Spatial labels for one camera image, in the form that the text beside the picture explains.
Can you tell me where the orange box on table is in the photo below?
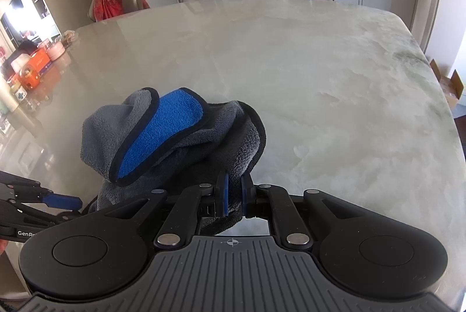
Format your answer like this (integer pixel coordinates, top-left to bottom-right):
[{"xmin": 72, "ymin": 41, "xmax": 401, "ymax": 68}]
[{"xmin": 11, "ymin": 48, "xmax": 52, "ymax": 89}]

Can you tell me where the cardboard box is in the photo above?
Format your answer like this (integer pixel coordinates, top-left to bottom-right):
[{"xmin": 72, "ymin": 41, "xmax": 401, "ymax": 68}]
[{"xmin": 430, "ymin": 59, "xmax": 465, "ymax": 111}]

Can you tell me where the grey and blue microfibre towel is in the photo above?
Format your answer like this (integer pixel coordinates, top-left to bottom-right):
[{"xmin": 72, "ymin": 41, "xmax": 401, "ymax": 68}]
[{"xmin": 81, "ymin": 87, "xmax": 266, "ymax": 235}]

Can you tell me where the pink round container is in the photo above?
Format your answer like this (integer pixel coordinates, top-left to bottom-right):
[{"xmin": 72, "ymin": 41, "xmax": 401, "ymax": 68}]
[{"xmin": 43, "ymin": 40, "xmax": 66, "ymax": 61}]

